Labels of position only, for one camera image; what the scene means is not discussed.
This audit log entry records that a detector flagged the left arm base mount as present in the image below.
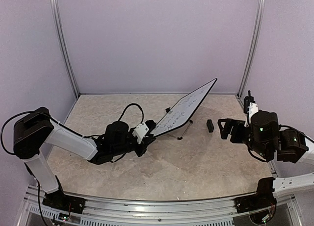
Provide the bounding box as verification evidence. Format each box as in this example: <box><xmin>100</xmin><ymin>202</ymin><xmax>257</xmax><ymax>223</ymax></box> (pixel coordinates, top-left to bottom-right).
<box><xmin>43</xmin><ymin>191</ymin><xmax>86</xmax><ymax>214</ymax></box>

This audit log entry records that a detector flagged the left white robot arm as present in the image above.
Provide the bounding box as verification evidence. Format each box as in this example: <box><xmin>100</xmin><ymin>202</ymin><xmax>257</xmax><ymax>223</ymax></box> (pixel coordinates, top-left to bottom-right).
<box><xmin>11</xmin><ymin>107</ymin><xmax>156</xmax><ymax>209</ymax></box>

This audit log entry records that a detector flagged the small whiteboard with wire stand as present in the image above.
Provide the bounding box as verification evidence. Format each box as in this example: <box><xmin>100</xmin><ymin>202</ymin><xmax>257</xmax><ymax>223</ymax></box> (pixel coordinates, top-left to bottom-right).
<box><xmin>151</xmin><ymin>78</ymin><xmax>218</xmax><ymax>137</ymax></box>

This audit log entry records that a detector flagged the right aluminium corner post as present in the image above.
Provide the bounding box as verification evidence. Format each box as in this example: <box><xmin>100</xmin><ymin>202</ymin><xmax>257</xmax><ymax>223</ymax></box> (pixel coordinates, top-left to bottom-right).
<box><xmin>237</xmin><ymin>0</ymin><xmax>266</xmax><ymax>100</ymax></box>

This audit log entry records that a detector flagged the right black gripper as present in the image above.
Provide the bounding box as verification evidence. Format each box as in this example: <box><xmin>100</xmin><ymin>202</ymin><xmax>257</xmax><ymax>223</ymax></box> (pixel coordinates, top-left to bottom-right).
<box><xmin>218</xmin><ymin>118</ymin><xmax>271</xmax><ymax>160</ymax></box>

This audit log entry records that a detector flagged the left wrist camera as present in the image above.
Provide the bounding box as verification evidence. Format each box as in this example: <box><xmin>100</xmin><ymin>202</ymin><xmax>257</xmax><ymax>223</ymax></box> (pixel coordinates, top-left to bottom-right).
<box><xmin>132</xmin><ymin>123</ymin><xmax>149</xmax><ymax>144</ymax></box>

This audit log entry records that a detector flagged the aluminium corner post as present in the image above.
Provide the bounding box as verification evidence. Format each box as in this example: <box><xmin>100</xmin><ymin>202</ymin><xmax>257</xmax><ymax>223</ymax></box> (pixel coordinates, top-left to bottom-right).
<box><xmin>237</xmin><ymin>0</ymin><xmax>266</xmax><ymax>100</ymax></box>
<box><xmin>50</xmin><ymin>0</ymin><xmax>80</xmax><ymax>99</ymax></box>

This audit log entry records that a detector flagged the front aluminium rail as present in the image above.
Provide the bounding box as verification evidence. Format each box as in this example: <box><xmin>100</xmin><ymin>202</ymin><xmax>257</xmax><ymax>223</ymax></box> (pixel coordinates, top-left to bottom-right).
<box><xmin>17</xmin><ymin>189</ymin><xmax>303</xmax><ymax>226</ymax></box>

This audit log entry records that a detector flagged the left aluminium corner post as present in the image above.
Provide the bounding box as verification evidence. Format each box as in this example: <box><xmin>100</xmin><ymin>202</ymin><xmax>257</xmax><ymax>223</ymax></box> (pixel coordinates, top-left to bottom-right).
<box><xmin>50</xmin><ymin>0</ymin><xmax>80</xmax><ymax>99</ymax></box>

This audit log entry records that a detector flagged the black whiteboard eraser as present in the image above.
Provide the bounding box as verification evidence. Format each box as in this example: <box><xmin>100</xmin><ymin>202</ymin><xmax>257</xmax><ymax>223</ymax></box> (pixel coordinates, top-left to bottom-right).
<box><xmin>206</xmin><ymin>119</ymin><xmax>214</xmax><ymax>133</ymax></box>

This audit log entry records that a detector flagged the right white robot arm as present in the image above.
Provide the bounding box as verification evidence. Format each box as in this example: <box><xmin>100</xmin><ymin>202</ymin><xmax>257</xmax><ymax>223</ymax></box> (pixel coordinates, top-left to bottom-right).
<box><xmin>217</xmin><ymin>110</ymin><xmax>314</xmax><ymax>208</ymax></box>

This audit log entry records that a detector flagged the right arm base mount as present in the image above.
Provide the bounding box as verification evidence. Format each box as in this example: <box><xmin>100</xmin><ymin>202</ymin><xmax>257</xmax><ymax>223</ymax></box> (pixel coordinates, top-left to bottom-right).
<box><xmin>234</xmin><ymin>193</ymin><xmax>277</xmax><ymax>214</ymax></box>

